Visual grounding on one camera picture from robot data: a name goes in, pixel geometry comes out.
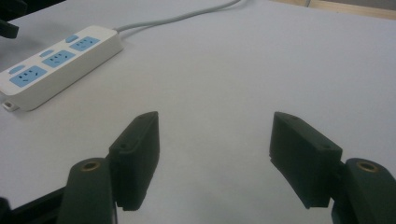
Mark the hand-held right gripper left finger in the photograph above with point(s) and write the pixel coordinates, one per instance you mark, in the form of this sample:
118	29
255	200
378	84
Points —
137	161

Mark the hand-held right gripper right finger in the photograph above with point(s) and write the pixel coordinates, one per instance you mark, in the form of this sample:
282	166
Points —
303	161

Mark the white power strip blue sockets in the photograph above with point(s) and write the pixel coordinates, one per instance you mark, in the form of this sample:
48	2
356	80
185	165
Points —
59	73

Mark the wooden board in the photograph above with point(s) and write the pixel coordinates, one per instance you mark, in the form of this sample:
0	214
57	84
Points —
348	8

